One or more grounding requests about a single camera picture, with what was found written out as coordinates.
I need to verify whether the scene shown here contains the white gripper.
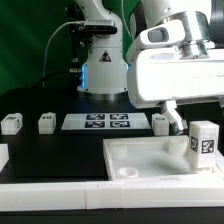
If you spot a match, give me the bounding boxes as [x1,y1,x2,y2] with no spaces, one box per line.
[127,48,224,134]

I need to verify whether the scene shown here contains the white square tabletop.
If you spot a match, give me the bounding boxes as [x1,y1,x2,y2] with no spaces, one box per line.
[103,135,224,181]

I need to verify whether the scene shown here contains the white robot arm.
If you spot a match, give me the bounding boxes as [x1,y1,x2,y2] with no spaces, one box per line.
[74,0,224,134]

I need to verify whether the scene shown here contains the white front fence bar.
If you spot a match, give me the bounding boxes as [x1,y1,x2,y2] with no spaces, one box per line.
[0,181,224,212]

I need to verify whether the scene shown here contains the white fence bar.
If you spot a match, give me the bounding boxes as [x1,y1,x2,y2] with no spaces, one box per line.
[0,181,224,212]
[0,144,9,172]

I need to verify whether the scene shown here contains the white marker sheet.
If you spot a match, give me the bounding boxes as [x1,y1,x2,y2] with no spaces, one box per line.
[62,113,150,130]

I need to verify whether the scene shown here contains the white left fence bar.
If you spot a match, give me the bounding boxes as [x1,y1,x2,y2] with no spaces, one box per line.
[0,144,9,172]

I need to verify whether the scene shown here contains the black cables at base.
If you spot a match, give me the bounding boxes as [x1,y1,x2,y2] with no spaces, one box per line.
[31,69,83,88]

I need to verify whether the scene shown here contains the white cable left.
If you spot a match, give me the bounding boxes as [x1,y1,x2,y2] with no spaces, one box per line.
[42,20,86,88]

